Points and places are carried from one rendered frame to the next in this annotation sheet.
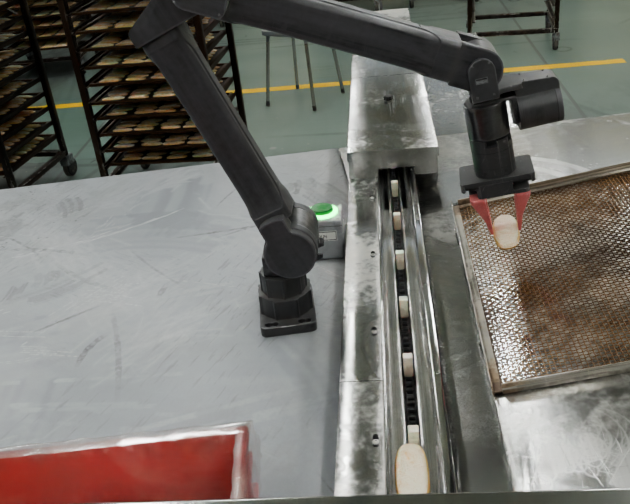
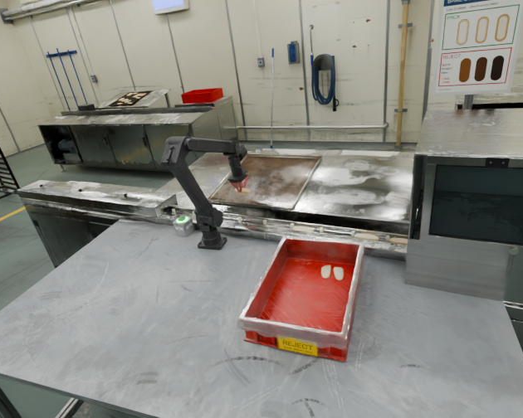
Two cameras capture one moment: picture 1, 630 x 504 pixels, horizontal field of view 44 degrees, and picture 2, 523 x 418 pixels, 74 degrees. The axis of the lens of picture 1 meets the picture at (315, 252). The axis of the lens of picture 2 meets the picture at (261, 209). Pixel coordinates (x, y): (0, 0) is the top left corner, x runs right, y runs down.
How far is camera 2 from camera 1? 1.28 m
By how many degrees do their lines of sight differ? 58
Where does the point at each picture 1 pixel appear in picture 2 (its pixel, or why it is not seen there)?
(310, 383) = (251, 244)
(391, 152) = (164, 201)
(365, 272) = not seen: hidden behind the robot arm
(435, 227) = not seen: hidden behind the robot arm
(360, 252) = not seen: hidden behind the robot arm
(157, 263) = (144, 269)
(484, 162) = (239, 171)
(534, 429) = (307, 207)
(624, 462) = (325, 199)
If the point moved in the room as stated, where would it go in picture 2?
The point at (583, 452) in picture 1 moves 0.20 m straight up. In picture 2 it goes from (319, 203) to (316, 164)
